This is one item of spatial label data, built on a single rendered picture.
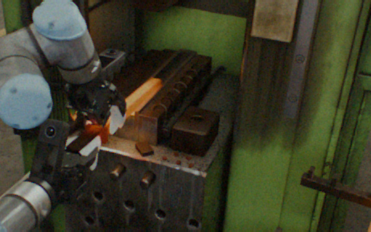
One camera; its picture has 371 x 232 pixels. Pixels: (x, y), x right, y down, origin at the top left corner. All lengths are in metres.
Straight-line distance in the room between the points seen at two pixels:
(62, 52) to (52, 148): 0.17
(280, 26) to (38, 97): 0.60
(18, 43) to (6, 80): 0.13
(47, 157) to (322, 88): 0.63
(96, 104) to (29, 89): 0.29
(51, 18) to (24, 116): 0.19
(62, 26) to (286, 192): 0.77
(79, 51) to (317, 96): 0.58
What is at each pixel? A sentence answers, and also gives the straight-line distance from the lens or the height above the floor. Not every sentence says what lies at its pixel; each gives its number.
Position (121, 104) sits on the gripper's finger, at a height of 1.08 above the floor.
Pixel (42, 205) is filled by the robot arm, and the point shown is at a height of 1.02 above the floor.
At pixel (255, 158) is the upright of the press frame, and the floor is 0.86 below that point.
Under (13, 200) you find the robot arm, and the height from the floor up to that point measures 1.04.
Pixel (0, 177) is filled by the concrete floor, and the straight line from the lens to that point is 2.78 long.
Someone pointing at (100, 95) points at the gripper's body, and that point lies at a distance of 1.02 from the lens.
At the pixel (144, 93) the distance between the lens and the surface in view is 1.26.
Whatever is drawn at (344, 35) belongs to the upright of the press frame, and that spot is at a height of 1.21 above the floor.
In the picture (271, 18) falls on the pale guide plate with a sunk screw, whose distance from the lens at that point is 1.16.
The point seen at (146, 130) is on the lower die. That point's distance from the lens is 1.23.
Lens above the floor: 1.58
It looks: 30 degrees down
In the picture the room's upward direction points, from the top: 4 degrees clockwise
